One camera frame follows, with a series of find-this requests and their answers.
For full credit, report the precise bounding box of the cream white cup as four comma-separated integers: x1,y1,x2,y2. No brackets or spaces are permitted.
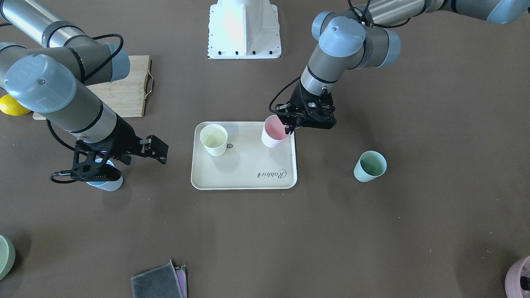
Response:
200,124,228,157

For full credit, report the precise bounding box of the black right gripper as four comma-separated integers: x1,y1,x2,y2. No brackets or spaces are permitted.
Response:
51,118,169,183

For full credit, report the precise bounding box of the pink mixing bowl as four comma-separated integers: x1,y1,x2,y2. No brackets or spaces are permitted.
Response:
505,256,530,298

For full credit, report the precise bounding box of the bamboo cutting board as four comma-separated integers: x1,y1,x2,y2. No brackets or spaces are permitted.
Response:
33,55,155,120

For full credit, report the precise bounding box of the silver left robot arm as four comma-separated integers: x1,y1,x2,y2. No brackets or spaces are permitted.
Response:
269,0,529,137

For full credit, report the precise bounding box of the green cup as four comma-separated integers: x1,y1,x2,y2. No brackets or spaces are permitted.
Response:
353,151,387,183

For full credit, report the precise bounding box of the green bowl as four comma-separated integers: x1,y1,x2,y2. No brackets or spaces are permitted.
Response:
0,235,16,280

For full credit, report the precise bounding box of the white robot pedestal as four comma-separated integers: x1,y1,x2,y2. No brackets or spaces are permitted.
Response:
207,0,282,59

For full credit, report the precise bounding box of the cream rabbit tray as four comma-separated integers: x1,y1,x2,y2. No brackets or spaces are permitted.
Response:
190,121,297,190

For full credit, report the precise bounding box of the blue cup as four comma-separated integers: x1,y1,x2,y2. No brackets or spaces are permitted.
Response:
86,159,123,192

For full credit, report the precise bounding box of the grey folded cloth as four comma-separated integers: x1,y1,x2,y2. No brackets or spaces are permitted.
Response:
131,261,188,298

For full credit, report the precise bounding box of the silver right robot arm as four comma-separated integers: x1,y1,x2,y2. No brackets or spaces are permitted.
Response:
1,0,168,183

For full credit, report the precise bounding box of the whole lemon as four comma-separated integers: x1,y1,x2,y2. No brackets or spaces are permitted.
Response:
0,94,31,116

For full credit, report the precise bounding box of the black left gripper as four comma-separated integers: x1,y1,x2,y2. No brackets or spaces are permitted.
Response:
276,82,337,135

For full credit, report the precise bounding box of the pink cup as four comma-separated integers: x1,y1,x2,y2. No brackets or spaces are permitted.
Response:
261,114,289,148

